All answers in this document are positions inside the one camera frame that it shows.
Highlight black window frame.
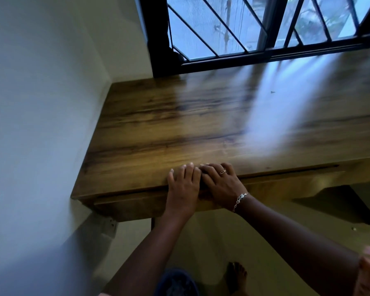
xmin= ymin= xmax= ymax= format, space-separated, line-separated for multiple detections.
xmin=138 ymin=0 xmax=370 ymax=78

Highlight person's left forearm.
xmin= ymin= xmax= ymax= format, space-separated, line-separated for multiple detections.
xmin=103 ymin=210 xmax=198 ymax=296

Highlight white wall socket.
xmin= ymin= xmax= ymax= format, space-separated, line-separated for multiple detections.
xmin=102 ymin=217 xmax=118 ymax=238

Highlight person's left hand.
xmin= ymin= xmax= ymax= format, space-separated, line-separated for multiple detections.
xmin=166 ymin=163 xmax=203 ymax=221

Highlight wooden desk support bracket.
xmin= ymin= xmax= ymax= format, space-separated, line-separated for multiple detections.
xmin=291 ymin=185 xmax=370 ymax=226

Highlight wooden desk drawer front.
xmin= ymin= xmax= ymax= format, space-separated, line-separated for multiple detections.
xmin=92 ymin=164 xmax=341 ymax=222

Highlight silver chain bracelet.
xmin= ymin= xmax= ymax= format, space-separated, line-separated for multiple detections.
xmin=232 ymin=192 xmax=250 ymax=213

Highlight black metal window grille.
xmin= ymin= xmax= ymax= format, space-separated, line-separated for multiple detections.
xmin=166 ymin=0 xmax=370 ymax=61

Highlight dark blue shorts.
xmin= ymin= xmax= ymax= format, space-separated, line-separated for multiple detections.
xmin=155 ymin=268 xmax=201 ymax=296

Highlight person's right hand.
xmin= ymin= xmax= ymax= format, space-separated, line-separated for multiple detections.
xmin=199 ymin=163 xmax=250 ymax=212

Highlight person's right forearm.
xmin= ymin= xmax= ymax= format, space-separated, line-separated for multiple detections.
xmin=233 ymin=194 xmax=363 ymax=296

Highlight person's bare foot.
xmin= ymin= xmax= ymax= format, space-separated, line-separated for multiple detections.
xmin=224 ymin=261 xmax=249 ymax=296

